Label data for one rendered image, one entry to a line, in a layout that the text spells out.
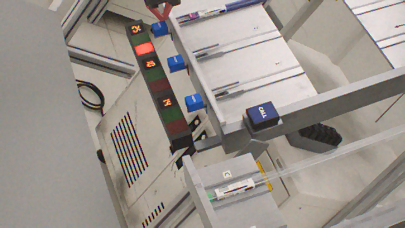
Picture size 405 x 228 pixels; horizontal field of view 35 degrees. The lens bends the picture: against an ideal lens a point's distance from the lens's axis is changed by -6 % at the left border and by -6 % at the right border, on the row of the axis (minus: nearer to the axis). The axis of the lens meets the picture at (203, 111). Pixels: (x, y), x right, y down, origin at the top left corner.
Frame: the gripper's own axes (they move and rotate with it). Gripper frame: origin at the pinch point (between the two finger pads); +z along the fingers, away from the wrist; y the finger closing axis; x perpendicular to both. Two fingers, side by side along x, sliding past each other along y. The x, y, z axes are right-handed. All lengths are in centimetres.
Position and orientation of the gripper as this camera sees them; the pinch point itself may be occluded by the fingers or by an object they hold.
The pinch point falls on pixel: (162, 17)
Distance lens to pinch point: 142.6
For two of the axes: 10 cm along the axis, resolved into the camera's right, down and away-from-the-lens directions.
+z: 0.8, 6.2, 7.8
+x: -9.5, 3.0, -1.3
